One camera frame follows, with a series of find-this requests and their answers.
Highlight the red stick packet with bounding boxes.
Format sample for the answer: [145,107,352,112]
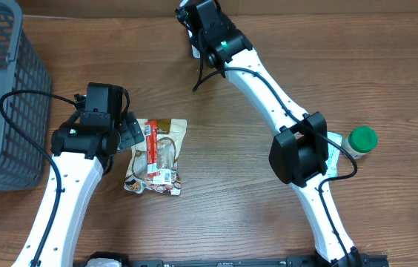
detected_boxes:
[145,120,159,178]

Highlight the brown snack pouch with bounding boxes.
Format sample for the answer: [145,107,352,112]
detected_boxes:
[124,119,187,196]

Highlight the teal wipes packet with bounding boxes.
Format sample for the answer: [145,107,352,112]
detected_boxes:
[326,132,342,178]

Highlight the green lid jar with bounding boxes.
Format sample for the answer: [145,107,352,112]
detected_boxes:
[342,126,378,159]

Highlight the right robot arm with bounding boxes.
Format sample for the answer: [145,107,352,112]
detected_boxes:
[175,0,362,266]

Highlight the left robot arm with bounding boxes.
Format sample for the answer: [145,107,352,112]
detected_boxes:
[5,82,144,266]

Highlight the white barcode scanner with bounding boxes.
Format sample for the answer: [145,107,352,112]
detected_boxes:
[188,31,200,59]

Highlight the dark grey plastic basket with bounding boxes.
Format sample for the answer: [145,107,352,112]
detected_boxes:
[0,0,52,191]

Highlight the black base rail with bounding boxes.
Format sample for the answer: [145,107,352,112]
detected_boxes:
[73,251,390,267]

